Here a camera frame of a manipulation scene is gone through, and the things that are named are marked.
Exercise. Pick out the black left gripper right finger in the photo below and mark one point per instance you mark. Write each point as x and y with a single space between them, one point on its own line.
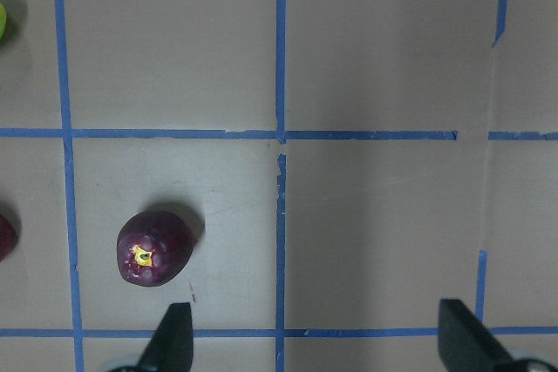
464 344

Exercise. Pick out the dark purple apple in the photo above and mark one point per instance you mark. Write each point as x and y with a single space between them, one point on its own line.
153 247

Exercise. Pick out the red apple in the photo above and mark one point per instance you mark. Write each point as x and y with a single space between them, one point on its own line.
8 238

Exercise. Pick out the green apple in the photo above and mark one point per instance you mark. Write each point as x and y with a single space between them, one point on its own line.
3 20

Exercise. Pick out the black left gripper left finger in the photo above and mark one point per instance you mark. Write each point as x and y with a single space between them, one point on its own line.
171 347

